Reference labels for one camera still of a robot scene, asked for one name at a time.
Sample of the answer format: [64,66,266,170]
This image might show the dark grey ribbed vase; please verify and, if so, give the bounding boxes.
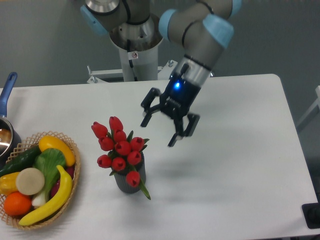
[113,153,150,197]

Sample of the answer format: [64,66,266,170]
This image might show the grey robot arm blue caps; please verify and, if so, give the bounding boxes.
[80,0,242,147]

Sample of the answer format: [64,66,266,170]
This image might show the beige round slice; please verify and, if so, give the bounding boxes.
[15,167,45,196]

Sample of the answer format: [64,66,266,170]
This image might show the woven wicker basket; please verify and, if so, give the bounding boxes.
[0,131,81,231]

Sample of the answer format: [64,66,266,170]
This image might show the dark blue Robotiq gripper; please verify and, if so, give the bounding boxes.
[140,55,211,147]

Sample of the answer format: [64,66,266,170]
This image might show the blue handled saucepan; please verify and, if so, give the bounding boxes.
[0,72,21,169]

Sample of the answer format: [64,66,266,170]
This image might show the black device at table edge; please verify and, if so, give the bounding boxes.
[301,202,320,229]

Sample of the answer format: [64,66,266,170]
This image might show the orange fruit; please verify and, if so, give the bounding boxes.
[3,191,32,216]

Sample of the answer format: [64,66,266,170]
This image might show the green bok choy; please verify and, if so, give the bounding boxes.
[32,148,67,208]

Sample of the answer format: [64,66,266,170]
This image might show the dark green cucumber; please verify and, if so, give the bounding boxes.
[0,145,42,177]

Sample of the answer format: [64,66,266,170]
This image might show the purple red vegetable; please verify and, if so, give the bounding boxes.
[50,166,75,199]

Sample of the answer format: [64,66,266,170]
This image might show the yellow bell pepper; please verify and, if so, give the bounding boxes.
[0,172,20,196]

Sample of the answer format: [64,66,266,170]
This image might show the yellow squash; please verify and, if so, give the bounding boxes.
[38,135,76,167]

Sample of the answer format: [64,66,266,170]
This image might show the white furniture frame right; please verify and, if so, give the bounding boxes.
[296,85,320,133]

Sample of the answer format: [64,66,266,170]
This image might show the red tulip bouquet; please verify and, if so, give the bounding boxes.
[91,116,151,200]

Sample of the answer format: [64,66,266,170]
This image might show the yellow banana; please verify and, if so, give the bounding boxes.
[18,165,73,227]

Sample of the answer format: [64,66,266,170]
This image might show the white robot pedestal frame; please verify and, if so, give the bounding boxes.
[87,45,220,87]

